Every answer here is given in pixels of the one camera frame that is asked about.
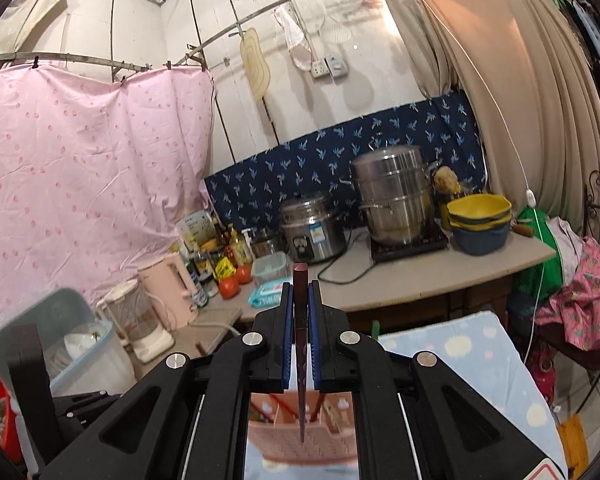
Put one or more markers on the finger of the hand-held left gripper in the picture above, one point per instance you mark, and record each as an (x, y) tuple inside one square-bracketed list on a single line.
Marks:
[(32, 385)]

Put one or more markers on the blue wet wipes packet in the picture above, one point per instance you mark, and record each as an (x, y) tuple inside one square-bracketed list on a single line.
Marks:
[(269, 295)]

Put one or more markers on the white bowl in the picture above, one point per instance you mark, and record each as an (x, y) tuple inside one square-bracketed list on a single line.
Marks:
[(80, 345)]

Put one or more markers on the white blender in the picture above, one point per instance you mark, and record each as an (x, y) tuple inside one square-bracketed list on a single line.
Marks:
[(140, 320)]

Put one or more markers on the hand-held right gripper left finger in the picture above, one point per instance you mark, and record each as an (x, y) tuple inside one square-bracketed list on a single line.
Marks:
[(287, 335)]

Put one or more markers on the black induction cooker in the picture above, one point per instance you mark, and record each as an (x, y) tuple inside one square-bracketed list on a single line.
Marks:
[(410, 252)]

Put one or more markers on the wall socket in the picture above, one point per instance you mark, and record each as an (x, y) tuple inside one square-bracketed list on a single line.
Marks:
[(320, 69)]

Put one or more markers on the green cloth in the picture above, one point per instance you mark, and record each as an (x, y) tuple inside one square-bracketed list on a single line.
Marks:
[(535, 260)]

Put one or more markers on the red tomato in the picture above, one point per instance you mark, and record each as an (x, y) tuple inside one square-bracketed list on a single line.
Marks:
[(244, 274), (229, 287)]

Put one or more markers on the yellow loofah sponge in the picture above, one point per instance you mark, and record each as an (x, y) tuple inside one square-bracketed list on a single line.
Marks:
[(446, 180)]

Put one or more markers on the dark red chopstick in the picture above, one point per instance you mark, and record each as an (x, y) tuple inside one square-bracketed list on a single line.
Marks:
[(300, 310), (320, 406)]

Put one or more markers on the steel rice cooker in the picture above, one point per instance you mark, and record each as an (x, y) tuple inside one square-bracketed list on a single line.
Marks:
[(312, 230)]

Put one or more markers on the pink spotted curtain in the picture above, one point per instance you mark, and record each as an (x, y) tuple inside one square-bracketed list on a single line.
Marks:
[(80, 185)]

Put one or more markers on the white hanging skimmer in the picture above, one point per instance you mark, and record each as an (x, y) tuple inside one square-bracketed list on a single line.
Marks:
[(336, 30)]

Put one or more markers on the yellow bowl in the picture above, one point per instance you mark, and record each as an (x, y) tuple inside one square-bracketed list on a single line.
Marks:
[(480, 207)]

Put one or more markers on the kitchen counter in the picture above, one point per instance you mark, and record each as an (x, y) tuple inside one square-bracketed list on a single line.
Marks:
[(430, 275)]

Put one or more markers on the blue leaf-print cloth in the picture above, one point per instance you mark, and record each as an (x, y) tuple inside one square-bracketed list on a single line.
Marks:
[(330, 160)]

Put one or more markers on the wall switch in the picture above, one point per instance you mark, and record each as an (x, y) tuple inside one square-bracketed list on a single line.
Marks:
[(337, 65)]

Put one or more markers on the white plastic tub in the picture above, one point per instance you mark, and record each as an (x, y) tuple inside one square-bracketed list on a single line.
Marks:
[(35, 325)]

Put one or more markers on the clear container with blue lid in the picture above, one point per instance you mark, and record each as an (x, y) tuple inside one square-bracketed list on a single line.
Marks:
[(269, 267)]

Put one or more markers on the yellow snack packet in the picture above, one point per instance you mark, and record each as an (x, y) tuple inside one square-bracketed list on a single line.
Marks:
[(225, 269)]

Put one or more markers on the pink floral clothing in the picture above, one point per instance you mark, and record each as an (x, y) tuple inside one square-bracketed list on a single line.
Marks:
[(585, 290)]

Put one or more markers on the white hanging cloth bag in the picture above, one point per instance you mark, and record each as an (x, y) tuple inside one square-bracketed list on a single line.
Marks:
[(295, 40)]

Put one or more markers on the metal curtain rail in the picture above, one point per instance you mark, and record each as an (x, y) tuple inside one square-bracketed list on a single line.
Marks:
[(80, 57)]

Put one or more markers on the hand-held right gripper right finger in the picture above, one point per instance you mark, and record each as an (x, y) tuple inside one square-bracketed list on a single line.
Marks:
[(314, 335)]

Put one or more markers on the cooking oil bottle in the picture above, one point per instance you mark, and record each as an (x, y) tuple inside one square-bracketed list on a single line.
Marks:
[(237, 250)]

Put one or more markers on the blue bowl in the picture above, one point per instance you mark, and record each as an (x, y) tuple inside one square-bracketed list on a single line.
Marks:
[(480, 240)]

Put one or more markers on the pink electric kettle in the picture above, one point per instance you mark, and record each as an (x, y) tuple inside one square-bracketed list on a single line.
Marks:
[(167, 285)]

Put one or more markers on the beige curtain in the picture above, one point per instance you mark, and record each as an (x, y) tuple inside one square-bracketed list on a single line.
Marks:
[(520, 85)]

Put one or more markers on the beige hanging cutting board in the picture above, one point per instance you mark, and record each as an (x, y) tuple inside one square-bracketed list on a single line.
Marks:
[(256, 65)]

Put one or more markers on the green label jug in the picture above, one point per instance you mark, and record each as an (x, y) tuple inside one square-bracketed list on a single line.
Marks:
[(196, 230)]

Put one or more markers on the steel steamer pot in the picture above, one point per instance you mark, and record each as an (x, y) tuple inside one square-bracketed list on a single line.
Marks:
[(395, 195)]

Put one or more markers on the pink perforated utensil basket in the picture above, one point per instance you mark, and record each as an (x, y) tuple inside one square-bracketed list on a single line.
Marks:
[(280, 435)]

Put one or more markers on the blue spotted tablecloth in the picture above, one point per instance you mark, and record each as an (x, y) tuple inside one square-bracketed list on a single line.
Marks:
[(460, 370)]

